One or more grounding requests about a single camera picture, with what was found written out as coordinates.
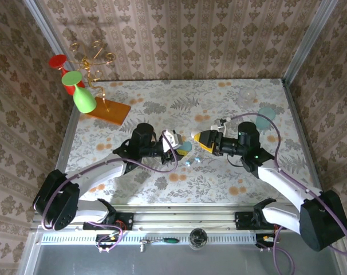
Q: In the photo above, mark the white oblong earbud charging case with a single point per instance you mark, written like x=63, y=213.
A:
x=196, y=134

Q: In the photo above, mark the light blue earbud charging case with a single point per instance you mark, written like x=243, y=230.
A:
x=186, y=146

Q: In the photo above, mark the light blue earbud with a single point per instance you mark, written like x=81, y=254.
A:
x=198, y=160
x=188, y=163

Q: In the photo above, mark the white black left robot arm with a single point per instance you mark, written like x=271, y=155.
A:
x=59, y=200

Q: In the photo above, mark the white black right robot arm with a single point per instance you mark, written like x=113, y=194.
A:
x=288, y=183

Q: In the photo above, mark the teal translucent cup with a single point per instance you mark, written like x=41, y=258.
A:
x=267, y=116

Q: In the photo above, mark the floral patterned table cover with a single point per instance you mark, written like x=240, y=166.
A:
x=190, y=183

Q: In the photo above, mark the clear plastic cup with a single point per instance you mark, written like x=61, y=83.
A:
x=247, y=96

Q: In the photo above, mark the green plastic wine glass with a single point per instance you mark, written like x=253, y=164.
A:
x=84, y=100

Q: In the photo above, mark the dark round dome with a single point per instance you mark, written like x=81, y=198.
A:
x=197, y=238

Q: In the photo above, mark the red plastic wine glass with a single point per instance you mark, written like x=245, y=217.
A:
x=57, y=61

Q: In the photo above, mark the aluminium table side rail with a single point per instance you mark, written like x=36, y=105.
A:
x=65, y=143
x=303, y=137

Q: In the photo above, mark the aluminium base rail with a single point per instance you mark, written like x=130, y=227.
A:
x=185, y=217

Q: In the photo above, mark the aluminium frame post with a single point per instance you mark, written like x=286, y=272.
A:
x=315, y=28
x=41, y=28

